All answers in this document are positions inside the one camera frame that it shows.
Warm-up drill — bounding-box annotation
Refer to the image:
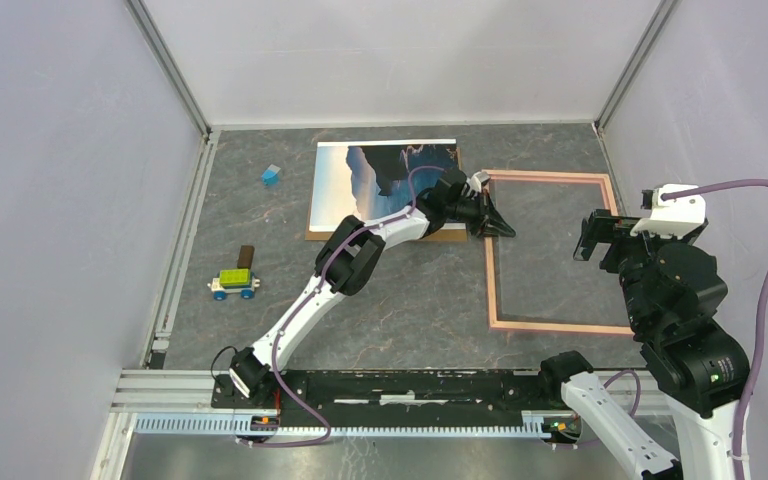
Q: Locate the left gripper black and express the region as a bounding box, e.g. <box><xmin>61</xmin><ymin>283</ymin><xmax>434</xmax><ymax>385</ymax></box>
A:
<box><xmin>445</xmin><ymin>190</ymin><xmax>515</xmax><ymax>240</ymax></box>

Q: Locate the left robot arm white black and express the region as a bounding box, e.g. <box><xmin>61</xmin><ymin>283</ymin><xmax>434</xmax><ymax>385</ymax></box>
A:
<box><xmin>229</xmin><ymin>167</ymin><xmax>516</xmax><ymax>408</ymax></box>

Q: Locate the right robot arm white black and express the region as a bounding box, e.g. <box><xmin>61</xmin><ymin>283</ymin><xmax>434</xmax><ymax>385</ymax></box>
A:
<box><xmin>537</xmin><ymin>209</ymin><xmax>750</xmax><ymax>479</ymax></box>

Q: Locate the landscape photo print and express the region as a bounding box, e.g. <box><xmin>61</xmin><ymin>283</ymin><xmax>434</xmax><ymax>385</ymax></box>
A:
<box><xmin>309</xmin><ymin>139</ymin><xmax>467</xmax><ymax>232</ymax></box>

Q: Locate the blue cube block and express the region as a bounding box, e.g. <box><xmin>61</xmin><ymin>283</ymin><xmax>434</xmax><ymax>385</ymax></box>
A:
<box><xmin>261</xmin><ymin>164</ymin><xmax>281</xmax><ymax>186</ymax></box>

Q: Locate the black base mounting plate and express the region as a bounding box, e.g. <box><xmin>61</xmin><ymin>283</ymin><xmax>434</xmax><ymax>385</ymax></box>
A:
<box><xmin>211</xmin><ymin>369</ymin><xmax>569</xmax><ymax>429</ymax></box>

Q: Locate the brown brick block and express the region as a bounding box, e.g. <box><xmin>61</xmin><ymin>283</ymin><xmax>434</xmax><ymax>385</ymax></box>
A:
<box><xmin>236</xmin><ymin>244</ymin><xmax>255</xmax><ymax>269</ymax></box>

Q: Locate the toy brick car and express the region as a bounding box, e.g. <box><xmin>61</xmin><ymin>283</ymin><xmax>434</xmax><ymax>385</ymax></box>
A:
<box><xmin>207</xmin><ymin>268</ymin><xmax>261</xmax><ymax>301</ymax></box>

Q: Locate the pink wooden picture frame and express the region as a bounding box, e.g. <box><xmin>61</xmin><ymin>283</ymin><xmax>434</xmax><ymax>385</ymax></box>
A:
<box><xmin>484</xmin><ymin>170</ymin><xmax>633</xmax><ymax>337</ymax></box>

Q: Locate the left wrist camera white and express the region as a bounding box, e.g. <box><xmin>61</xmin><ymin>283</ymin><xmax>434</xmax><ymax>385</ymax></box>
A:
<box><xmin>467</xmin><ymin>171</ymin><xmax>491</xmax><ymax>193</ymax></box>

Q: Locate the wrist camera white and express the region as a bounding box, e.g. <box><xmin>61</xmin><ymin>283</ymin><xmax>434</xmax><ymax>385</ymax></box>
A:
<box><xmin>467</xmin><ymin>171</ymin><xmax>491</xmax><ymax>193</ymax></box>
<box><xmin>630</xmin><ymin>184</ymin><xmax>706</xmax><ymax>240</ymax></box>

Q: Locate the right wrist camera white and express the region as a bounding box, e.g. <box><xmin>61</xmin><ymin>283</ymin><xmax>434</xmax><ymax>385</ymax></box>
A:
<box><xmin>630</xmin><ymin>184</ymin><xmax>706</xmax><ymax>240</ymax></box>

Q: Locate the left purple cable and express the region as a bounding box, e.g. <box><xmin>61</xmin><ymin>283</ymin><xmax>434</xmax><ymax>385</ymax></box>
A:
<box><xmin>236</xmin><ymin>165</ymin><xmax>452</xmax><ymax>449</ymax></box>

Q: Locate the slotted cable duct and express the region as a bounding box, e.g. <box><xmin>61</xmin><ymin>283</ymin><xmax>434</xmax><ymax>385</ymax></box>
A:
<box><xmin>133</xmin><ymin>413</ymin><xmax>558</xmax><ymax>439</ymax></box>

